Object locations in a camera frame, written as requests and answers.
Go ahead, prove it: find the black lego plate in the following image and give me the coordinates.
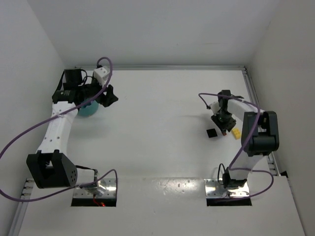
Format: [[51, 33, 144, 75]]
[[206, 128, 218, 138]]

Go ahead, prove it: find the yellow lego brick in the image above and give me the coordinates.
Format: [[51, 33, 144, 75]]
[[231, 128, 242, 140]]

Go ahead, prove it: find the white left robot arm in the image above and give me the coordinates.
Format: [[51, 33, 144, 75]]
[[26, 65, 118, 189]]

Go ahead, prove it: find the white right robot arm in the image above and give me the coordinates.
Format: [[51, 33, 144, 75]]
[[210, 90, 280, 189]]

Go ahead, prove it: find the teal ribbed divided container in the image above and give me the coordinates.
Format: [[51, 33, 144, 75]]
[[77, 100, 99, 117]]

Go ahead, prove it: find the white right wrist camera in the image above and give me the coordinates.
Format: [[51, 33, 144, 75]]
[[209, 101, 220, 115]]

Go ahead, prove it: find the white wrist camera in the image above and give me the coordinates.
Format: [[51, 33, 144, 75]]
[[93, 66, 110, 87], [209, 101, 220, 115]]

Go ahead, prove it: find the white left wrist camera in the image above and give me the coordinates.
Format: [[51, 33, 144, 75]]
[[93, 66, 110, 87]]

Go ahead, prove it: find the aluminium table frame rail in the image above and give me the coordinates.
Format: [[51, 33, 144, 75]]
[[242, 67, 281, 176]]

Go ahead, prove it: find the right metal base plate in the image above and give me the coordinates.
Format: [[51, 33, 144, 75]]
[[204, 178, 250, 199]]

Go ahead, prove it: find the metal base plate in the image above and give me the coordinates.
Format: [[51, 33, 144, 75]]
[[204, 178, 250, 199], [73, 178, 117, 199]]

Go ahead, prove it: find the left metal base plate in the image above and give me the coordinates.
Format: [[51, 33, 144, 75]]
[[73, 178, 117, 199]]

